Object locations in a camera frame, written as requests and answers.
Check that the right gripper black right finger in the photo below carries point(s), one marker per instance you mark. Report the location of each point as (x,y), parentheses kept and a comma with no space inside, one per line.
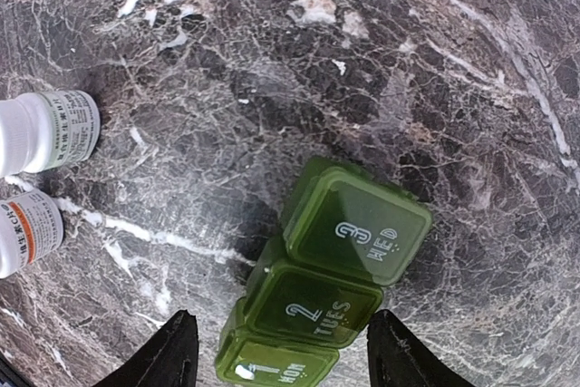
(397,358)

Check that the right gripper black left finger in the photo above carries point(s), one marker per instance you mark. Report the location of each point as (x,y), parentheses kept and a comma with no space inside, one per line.
(168,358)

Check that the green weekly pill organizer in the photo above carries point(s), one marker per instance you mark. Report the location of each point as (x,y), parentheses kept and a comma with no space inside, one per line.
(343,239)

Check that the white pill bottle front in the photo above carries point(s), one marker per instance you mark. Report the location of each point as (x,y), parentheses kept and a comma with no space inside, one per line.
(31,228)

